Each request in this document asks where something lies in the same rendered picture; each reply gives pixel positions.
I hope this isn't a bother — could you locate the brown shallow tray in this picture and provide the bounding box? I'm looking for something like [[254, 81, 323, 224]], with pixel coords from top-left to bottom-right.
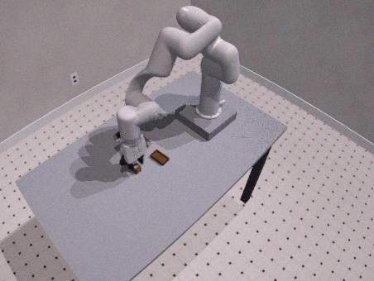
[[150, 150, 170, 166]]

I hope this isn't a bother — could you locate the brown calendar cube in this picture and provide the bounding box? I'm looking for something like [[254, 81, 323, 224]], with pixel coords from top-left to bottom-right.
[[133, 163, 141, 174]]

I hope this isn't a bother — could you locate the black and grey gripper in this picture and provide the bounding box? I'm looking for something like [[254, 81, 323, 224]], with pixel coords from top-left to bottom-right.
[[119, 133, 148, 171]]

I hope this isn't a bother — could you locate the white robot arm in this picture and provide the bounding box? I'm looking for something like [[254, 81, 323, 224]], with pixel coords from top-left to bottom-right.
[[113, 6, 240, 145]]

